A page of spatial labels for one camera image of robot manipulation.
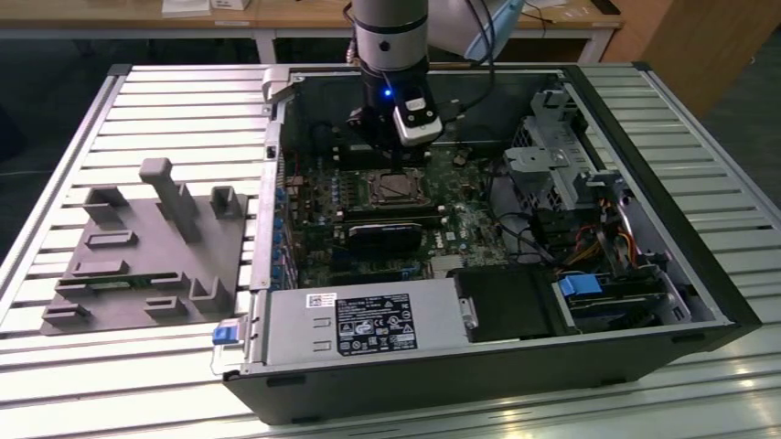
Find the silver CPU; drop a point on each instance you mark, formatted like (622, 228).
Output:
(397, 187)

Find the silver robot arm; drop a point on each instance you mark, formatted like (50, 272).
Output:
(390, 36)

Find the CPU socket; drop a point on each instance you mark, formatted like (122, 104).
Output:
(397, 204)

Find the silver coin cell battery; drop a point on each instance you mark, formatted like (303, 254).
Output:
(462, 158)

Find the pale blue teach pendant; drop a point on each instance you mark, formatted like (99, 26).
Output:
(501, 27)

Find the grey metal drive cage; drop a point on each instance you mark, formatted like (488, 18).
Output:
(530, 160)

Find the small white labelled box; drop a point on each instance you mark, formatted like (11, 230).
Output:
(231, 4)

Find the black graphics card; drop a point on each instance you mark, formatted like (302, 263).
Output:
(385, 238)

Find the green motherboard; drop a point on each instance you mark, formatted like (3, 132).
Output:
(476, 228)

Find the silver chipset heatsink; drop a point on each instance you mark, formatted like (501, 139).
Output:
(449, 263)

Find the small black device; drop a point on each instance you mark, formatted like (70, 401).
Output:
(605, 5)

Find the wooden desk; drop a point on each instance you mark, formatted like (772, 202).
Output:
(122, 20)

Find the black disk bay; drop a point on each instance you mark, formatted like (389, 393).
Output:
(506, 302)

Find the grey parts rack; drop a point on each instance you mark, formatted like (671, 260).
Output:
(146, 256)

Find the grey power supply with label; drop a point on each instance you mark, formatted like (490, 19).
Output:
(287, 320)

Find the hard disk in blue carrier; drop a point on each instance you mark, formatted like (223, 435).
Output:
(577, 285)

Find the wooden cabinet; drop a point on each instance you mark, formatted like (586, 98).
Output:
(701, 50)

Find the blue plastic latch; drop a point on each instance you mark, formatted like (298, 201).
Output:
(225, 335)

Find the green RAM stick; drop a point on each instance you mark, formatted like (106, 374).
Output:
(110, 286)

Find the black PC case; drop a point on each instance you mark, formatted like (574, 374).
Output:
(428, 393)

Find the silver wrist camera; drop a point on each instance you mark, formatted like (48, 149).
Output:
(416, 125)

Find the grey case bracket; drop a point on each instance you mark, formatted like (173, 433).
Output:
(274, 82)

